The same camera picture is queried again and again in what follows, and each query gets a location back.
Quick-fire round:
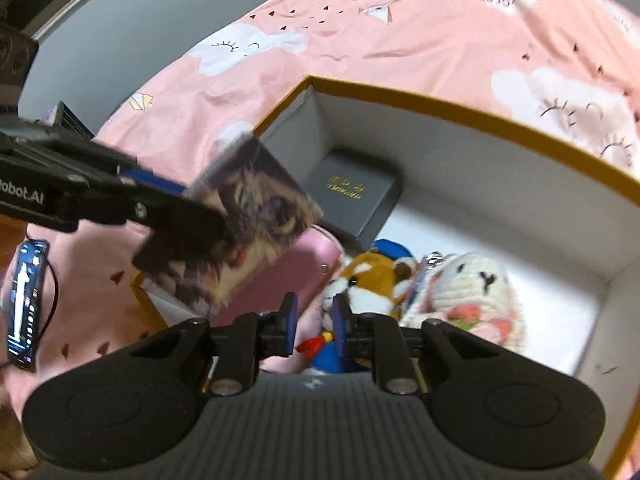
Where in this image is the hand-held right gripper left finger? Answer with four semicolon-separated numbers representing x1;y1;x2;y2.
127;292;300;396

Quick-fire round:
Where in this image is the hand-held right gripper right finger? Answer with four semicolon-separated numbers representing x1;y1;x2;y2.
332;294;502;395

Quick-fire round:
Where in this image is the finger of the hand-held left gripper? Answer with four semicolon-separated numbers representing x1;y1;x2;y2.
122;187;232;250
116;169;190;197

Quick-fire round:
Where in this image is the red panda plush toy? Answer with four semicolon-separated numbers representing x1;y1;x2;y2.
295;239;418;376

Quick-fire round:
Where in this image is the pink pouch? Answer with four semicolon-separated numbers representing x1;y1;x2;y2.
227;225;346;376

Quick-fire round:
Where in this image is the white box with cat print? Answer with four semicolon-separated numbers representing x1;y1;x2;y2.
131;132;325;318

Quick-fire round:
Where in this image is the keychain with dark card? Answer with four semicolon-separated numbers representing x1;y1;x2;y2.
402;251;446;311

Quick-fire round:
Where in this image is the dark grey box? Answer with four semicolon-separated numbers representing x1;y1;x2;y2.
302;149;405;241

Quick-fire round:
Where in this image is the white crochet bunny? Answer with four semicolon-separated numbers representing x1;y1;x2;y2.
400;251;526;356

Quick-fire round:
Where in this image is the orange cardboard box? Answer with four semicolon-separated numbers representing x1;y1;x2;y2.
130;75;640;480

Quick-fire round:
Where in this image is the black smartphone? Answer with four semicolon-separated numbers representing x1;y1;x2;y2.
6;239;51;373

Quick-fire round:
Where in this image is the pink printed blanket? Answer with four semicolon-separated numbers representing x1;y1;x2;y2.
10;0;640;411

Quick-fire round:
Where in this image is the dark phone cable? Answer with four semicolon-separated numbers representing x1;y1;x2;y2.
37;260;61;341

